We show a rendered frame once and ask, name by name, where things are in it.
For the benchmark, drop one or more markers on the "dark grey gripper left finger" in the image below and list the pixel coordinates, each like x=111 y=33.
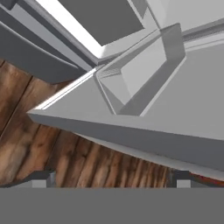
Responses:
x=43 y=177

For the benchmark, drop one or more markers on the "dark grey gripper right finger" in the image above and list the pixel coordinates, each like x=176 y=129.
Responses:
x=181 y=176

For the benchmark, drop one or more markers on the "grey fridge cabinet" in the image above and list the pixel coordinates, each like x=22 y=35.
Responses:
x=38 y=55

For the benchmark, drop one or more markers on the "grey fridge door shelf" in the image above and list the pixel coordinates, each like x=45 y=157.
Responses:
x=172 y=49

